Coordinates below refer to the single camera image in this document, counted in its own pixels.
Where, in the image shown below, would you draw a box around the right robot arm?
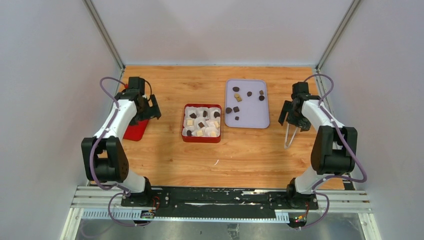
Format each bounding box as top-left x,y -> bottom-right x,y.
278,81 -> 358,209

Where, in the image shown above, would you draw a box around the steel tongs with grey handle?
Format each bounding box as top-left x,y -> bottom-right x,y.
283,123 -> 299,150

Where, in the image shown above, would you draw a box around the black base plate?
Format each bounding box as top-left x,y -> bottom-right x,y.
121,186 -> 318,219

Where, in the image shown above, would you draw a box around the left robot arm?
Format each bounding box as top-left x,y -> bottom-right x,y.
81,76 -> 162,207

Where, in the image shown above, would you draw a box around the red box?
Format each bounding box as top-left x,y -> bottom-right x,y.
181,103 -> 223,144

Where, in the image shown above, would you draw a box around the lavender plastic tray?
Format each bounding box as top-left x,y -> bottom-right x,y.
223,78 -> 270,129

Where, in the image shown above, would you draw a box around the aluminium frame rail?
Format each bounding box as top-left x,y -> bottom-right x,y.
71,186 -> 372,223

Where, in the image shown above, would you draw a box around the red box lid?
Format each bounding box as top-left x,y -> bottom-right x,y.
123,119 -> 149,142

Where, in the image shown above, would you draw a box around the white paper liner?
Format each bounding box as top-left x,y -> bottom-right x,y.
181,106 -> 221,138

